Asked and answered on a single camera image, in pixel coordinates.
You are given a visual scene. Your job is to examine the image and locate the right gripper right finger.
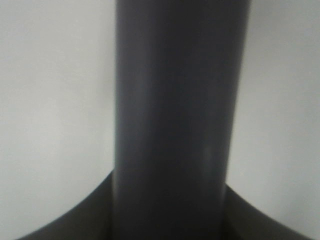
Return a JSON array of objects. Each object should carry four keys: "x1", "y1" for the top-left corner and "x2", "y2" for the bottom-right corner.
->
[{"x1": 223, "y1": 186, "x2": 308, "y2": 240}]

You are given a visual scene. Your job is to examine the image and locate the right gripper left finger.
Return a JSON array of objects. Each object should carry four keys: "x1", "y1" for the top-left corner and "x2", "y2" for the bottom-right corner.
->
[{"x1": 21, "y1": 173, "x2": 113, "y2": 240}]

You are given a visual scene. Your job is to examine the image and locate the grey brush black bristles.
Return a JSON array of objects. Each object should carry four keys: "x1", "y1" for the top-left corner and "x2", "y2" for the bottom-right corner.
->
[{"x1": 112, "y1": 0, "x2": 250, "y2": 240}]

